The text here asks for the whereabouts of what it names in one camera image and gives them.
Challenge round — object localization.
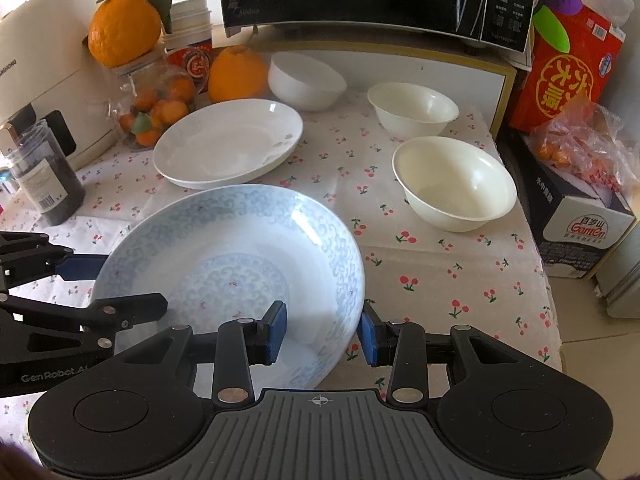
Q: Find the white kitchen appliance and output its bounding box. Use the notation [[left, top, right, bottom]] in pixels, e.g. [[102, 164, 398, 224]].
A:
[[0, 0, 131, 171]]

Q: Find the white plate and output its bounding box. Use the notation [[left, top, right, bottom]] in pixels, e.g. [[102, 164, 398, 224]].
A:
[[152, 99, 305, 191]]

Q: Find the red lidded cup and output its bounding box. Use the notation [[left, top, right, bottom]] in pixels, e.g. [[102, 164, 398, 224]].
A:
[[167, 45, 213, 93]]

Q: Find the dark clear jar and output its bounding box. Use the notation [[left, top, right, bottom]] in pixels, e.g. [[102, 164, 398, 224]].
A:
[[2, 119, 87, 226]]

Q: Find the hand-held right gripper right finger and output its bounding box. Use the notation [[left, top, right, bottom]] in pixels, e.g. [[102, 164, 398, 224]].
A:
[[356, 301, 521, 406]]

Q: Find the small cream bowl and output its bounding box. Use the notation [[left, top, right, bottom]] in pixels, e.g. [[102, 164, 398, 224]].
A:
[[367, 82, 460, 141]]

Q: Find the wooden edged white shelf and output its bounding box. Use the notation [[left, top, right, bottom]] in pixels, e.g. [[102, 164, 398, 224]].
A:
[[210, 22, 518, 138]]

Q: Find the large cream bowl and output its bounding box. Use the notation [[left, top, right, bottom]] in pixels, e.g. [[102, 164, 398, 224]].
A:
[[391, 136, 518, 233]]

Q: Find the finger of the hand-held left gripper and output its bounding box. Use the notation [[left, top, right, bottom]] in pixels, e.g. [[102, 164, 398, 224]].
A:
[[0, 292, 169, 335], [0, 231, 108, 288]]

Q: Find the grey refrigerator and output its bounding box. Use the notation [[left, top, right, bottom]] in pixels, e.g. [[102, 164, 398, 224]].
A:
[[595, 200, 640, 318]]

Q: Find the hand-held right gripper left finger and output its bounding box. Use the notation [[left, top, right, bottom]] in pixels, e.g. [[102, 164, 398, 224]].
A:
[[117, 301, 289, 407]]

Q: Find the clear bag of small oranges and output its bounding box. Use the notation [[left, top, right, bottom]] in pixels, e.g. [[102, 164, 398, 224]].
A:
[[107, 52, 198, 153]]

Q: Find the dark cardboard box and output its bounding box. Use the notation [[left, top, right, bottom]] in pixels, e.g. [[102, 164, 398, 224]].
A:
[[500, 125, 636, 281]]

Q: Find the cherry print tablecloth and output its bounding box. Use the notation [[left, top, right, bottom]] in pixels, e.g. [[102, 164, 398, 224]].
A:
[[0, 87, 556, 411]]

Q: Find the plastic bag of oranges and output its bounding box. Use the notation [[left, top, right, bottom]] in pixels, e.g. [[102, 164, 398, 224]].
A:
[[530, 100, 636, 196]]

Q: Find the white bowl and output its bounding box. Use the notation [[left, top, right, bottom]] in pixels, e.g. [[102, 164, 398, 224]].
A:
[[267, 51, 348, 112]]

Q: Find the stack of paper cups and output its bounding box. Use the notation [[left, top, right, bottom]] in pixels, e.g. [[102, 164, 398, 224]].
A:
[[162, 0, 213, 53]]

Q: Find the blue patterned plate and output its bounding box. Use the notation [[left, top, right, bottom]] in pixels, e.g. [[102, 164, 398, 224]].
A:
[[92, 184, 365, 391]]

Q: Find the orange with leaves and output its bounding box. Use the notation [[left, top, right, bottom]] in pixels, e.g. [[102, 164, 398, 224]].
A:
[[87, 0, 173, 68]]

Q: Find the red cardboard box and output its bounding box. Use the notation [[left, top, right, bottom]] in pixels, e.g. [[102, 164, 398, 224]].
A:
[[507, 2, 626, 133]]

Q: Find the large orange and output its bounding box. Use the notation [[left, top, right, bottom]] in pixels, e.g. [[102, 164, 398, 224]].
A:
[[207, 45, 271, 106]]

